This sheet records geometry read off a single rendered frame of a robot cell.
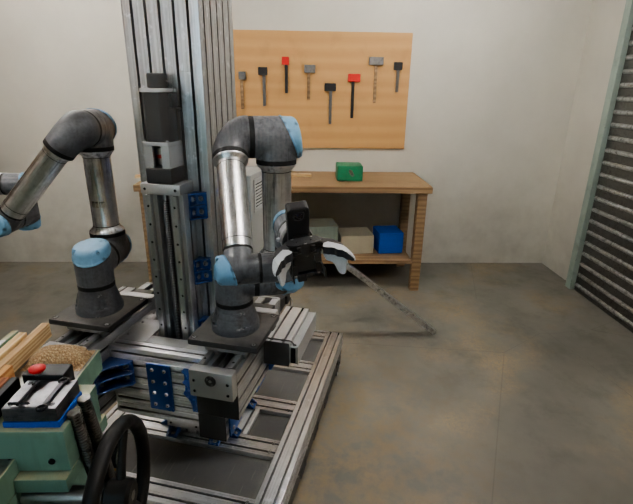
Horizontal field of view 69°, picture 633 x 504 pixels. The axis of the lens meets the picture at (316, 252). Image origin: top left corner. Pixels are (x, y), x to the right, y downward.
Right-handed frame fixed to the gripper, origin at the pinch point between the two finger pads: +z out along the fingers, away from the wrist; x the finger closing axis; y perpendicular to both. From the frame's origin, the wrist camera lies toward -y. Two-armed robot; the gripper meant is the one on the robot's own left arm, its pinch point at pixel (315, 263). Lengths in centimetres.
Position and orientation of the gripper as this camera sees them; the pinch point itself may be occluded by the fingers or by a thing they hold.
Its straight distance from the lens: 84.3
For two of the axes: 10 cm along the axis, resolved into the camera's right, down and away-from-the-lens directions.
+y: 1.2, 9.2, 3.6
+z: 2.2, 3.3, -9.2
